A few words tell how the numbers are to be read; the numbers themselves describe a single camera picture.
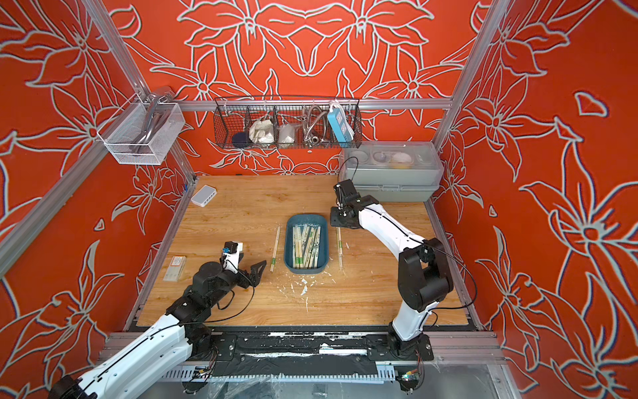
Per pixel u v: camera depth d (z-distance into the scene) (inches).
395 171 38.7
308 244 37.4
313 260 36.1
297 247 37.2
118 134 30.4
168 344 21.1
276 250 37.3
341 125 34.5
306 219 41.0
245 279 28.2
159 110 33.7
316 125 32.7
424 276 18.0
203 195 43.5
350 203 25.7
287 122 39.4
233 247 27.4
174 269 34.8
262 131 36.4
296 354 28.6
